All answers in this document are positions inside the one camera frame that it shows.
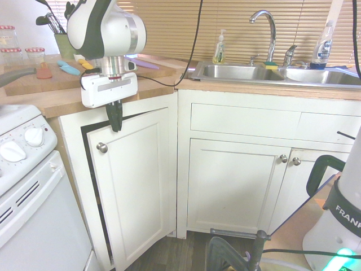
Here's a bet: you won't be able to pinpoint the white stove knob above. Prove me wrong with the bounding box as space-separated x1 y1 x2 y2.
24 126 45 147
0 141 27 163

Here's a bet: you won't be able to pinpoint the white sink cabinet door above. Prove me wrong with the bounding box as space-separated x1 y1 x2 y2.
267 148 353 235
186 138 292 234

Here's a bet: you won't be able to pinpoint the white corner cabinet door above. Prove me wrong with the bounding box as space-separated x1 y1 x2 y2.
86 106 170 271

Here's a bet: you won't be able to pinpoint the white false drawer front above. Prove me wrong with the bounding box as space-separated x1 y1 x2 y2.
297 112 361 145
191 103 302 141

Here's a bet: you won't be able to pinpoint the clear hand soap dispenser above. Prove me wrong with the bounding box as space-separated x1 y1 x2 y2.
212 29 228 65

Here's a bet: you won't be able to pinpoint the purple knife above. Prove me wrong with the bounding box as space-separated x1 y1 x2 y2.
125 56 160 71

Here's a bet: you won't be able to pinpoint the long black cable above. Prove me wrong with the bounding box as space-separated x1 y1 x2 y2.
134 0 204 87

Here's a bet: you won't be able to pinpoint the tall jar red checkered lid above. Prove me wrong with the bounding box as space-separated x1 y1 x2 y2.
0 25 17 53

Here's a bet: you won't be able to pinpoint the green utensil holder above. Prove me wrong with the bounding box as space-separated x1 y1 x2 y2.
54 33 77 60

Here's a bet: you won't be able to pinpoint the black kitchen spoon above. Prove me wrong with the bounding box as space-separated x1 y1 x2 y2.
36 15 56 33

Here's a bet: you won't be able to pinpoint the wooden robot mounting board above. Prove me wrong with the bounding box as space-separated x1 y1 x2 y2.
261 172 361 271

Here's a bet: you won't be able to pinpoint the chrome gooseneck faucet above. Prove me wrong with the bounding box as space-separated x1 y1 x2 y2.
248 10 278 64

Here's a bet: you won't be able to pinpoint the wooden cutting board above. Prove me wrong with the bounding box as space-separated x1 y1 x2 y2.
3 58 177 97

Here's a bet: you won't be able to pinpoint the chrome faucet lever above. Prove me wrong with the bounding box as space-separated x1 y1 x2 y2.
283 44 298 67

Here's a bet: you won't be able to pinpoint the dark green C-clamp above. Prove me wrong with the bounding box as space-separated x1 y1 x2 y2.
306 154 349 198

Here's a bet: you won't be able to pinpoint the white kitchen cabinet frame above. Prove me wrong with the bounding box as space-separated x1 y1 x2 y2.
58 89 361 271

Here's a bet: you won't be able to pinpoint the short jar red checkered lid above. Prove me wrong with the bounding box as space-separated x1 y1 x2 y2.
0 47 23 67
25 47 46 64

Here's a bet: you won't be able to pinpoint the grey knife handle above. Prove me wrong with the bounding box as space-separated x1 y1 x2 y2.
0 67 37 88

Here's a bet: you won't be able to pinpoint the clear dish soap bottle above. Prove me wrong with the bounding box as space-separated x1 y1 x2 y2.
309 20 335 70

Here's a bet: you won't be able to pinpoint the black zip tie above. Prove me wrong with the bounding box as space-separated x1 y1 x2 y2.
337 130 357 140

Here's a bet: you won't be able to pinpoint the white stove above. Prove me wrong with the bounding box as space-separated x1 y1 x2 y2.
0 104 98 271

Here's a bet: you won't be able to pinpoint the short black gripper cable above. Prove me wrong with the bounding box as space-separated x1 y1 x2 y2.
79 67 102 91

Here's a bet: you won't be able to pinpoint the stainless steel double sink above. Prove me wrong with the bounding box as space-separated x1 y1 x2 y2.
189 60 361 90

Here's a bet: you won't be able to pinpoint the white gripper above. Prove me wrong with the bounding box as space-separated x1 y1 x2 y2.
80 72 139 133

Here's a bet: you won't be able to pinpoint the dark kitchen spatula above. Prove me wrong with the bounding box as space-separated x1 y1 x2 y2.
64 1 76 22

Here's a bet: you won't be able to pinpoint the metal whisk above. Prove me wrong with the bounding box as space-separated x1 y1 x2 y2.
45 12 61 34

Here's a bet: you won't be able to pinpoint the wooden window blinds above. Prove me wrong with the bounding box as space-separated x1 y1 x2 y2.
46 0 361 66

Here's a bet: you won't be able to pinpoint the grey metal C-clamp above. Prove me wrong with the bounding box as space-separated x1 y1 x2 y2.
206 228 272 271

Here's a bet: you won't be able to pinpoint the teal knife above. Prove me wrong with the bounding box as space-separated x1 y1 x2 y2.
57 60 81 76

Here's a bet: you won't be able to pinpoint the salmon pink scraper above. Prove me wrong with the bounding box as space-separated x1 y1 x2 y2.
36 62 54 80

